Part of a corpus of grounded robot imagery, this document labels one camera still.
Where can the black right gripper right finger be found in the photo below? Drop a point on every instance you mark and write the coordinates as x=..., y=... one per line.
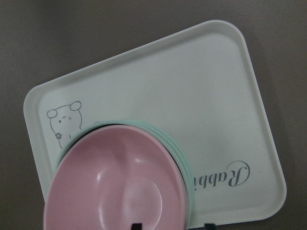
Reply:
x=209, y=226

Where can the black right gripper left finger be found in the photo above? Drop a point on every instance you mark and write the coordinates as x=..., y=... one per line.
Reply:
x=136, y=226

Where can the small pink bowl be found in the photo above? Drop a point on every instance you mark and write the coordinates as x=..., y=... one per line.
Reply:
x=112, y=182

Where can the cream rabbit tray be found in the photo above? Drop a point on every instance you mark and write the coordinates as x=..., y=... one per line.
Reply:
x=198, y=86

